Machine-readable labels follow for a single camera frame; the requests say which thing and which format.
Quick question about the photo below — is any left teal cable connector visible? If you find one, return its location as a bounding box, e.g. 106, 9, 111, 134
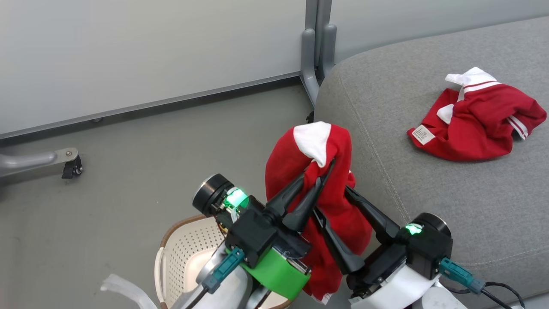
202, 247, 245, 295

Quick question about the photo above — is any white laundry basket brown rim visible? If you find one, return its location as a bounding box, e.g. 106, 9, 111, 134
154, 215, 293, 309

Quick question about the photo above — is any translucent white plastic strip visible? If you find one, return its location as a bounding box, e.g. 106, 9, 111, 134
100, 274, 158, 309

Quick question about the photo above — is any grey partition post with feet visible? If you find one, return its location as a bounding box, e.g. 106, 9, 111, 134
300, 0, 338, 106

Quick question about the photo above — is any grey fabric sofa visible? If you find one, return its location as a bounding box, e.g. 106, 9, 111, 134
314, 16, 549, 309

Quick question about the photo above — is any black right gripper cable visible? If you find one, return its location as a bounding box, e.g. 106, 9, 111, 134
446, 281, 526, 309

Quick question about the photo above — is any red jersey white striped collar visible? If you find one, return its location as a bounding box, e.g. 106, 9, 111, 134
407, 67, 548, 162

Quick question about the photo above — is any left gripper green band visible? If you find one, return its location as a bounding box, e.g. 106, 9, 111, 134
240, 159, 336, 301

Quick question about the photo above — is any grey partition foot with plate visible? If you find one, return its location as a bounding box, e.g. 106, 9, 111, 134
0, 148, 79, 183

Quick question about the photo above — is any red garment white patch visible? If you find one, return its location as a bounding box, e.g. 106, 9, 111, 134
265, 121, 373, 305

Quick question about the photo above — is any right teal cable connector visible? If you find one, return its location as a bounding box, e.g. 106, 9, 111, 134
438, 257, 486, 295

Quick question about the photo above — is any grey partition base rail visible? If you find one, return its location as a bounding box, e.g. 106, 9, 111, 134
0, 72, 302, 140

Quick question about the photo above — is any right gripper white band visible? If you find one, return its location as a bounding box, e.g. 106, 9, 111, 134
313, 185, 439, 309

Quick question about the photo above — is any teal cable connector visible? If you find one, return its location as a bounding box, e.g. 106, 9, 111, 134
202, 247, 245, 295
438, 257, 486, 295

